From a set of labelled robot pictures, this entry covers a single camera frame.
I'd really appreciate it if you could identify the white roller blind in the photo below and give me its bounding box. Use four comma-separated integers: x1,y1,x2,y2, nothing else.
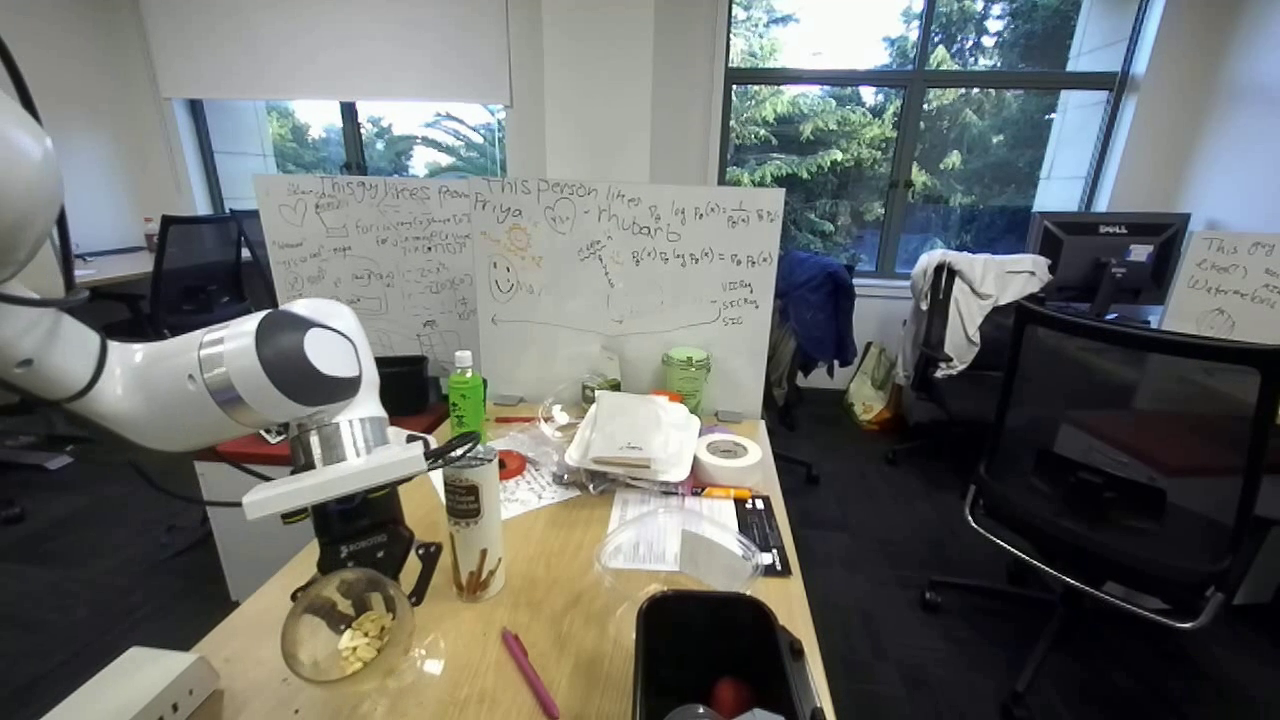
134,0,514,108

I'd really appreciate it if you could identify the black Dell monitor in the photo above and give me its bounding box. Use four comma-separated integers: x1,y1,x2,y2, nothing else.
1025,207,1194,330

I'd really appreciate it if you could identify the black landfill bin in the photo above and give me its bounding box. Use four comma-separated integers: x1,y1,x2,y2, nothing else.
628,589,824,720

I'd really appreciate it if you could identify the white tape roll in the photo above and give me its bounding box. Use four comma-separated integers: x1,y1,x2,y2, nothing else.
692,429,767,487

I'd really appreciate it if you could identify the clear plastic packaging with paper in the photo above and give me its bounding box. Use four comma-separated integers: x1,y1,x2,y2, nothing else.
598,483,767,590

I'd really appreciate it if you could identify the green plastic bottle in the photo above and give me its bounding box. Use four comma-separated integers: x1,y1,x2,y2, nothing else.
442,349,495,442

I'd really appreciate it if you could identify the stack of white papers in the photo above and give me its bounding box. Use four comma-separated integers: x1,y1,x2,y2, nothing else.
559,386,704,487

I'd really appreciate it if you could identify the plain black bin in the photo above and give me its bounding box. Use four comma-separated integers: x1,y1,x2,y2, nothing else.
374,352,438,420

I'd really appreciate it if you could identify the white jacket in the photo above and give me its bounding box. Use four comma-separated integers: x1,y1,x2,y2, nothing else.
907,249,1057,380

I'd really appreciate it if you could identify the blue jacket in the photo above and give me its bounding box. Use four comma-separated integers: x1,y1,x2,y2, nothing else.
776,249,860,380

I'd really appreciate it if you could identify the white paper sheet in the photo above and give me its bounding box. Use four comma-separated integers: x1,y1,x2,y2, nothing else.
490,423,588,522

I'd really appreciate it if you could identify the small whiteboard with writing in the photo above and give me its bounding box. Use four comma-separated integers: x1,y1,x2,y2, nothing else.
1158,231,1280,352

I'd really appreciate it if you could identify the whiteboard with dense writing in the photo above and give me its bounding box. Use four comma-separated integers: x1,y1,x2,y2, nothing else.
253,170,483,376

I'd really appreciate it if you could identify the red ball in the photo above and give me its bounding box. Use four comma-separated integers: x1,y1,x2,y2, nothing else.
704,673,759,720

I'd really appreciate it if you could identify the pink pen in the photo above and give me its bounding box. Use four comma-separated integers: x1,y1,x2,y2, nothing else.
495,628,568,720

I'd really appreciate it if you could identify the black ruler case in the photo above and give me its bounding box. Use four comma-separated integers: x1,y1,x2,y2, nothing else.
737,491,794,578

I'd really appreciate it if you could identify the yellow bag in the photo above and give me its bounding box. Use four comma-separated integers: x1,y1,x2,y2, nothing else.
845,340,907,431

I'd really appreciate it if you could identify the black mesh office chair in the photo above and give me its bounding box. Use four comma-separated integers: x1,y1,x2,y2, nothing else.
141,213,277,330
917,295,1280,720

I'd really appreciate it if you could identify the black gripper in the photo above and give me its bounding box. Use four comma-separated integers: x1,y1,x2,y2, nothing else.
312,481,446,612

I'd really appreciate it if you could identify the whiteboard with sun drawing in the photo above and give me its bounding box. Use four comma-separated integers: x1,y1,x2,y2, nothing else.
470,175,787,420

